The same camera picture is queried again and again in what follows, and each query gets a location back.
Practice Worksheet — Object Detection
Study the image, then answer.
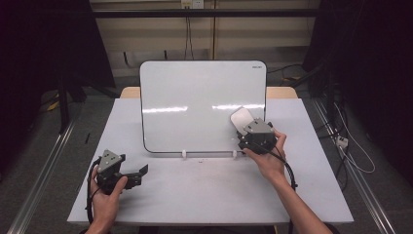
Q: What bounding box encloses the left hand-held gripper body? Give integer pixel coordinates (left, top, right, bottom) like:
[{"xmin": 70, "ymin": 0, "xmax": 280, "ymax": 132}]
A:
[{"xmin": 94, "ymin": 148, "xmax": 131, "ymax": 196}]

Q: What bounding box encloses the metal floor rail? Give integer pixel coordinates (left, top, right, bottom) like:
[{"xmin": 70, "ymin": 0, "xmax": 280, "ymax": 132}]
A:
[
  {"xmin": 311, "ymin": 97, "xmax": 397, "ymax": 234},
  {"xmin": 5, "ymin": 105, "xmax": 83, "ymax": 234}
]

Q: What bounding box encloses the white whiteboard eraser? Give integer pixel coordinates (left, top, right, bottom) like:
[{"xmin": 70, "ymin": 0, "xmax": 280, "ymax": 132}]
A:
[{"xmin": 229, "ymin": 106, "xmax": 256, "ymax": 135}]

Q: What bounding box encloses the person's left hand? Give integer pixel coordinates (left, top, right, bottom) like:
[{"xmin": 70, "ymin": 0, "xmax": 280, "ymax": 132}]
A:
[{"xmin": 85, "ymin": 165, "xmax": 129, "ymax": 228}]

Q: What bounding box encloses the person's right hand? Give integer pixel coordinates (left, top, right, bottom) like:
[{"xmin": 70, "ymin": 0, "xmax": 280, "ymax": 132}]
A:
[{"xmin": 243, "ymin": 128, "xmax": 288, "ymax": 183}]

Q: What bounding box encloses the dark curtain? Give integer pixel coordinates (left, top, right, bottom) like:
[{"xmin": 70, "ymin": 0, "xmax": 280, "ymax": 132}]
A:
[
  {"xmin": 0, "ymin": 0, "xmax": 117, "ymax": 176},
  {"xmin": 301, "ymin": 0, "xmax": 413, "ymax": 178}
]

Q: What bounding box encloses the white whiteboard with dark edge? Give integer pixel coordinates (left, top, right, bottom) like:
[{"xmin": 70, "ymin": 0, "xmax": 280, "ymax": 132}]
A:
[{"xmin": 138, "ymin": 59, "xmax": 268, "ymax": 155}]

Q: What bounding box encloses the white cable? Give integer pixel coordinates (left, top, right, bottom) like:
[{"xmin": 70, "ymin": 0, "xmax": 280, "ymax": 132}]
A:
[{"xmin": 333, "ymin": 102, "xmax": 377, "ymax": 175}]

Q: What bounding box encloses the black metal stand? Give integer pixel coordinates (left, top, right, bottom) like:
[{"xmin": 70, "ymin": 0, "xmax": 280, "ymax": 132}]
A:
[{"xmin": 56, "ymin": 61, "xmax": 72, "ymax": 135}]

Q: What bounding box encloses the white power strip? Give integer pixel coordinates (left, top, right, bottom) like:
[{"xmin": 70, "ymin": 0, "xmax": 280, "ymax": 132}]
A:
[{"xmin": 335, "ymin": 135, "xmax": 350, "ymax": 149}]

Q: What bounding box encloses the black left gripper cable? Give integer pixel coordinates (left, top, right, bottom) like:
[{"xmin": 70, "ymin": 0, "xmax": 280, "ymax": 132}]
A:
[{"xmin": 85, "ymin": 157, "xmax": 102, "ymax": 226}]

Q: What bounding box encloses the black horizontal bar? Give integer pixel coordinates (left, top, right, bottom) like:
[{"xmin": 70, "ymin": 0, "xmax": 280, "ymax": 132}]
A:
[{"xmin": 92, "ymin": 8, "xmax": 321, "ymax": 20}]

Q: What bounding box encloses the black wall cable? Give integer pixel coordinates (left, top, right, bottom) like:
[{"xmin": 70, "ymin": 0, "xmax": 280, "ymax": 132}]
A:
[{"xmin": 184, "ymin": 16, "xmax": 193, "ymax": 61}]

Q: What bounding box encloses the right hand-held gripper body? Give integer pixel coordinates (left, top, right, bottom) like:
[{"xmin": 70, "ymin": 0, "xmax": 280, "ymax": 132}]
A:
[{"xmin": 237, "ymin": 117, "xmax": 278, "ymax": 155}]

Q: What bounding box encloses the white wall socket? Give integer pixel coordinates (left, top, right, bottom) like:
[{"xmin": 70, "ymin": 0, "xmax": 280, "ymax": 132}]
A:
[{"xmin": 180, "ymin": 0, "xmax": 206, "ymax": 10}]

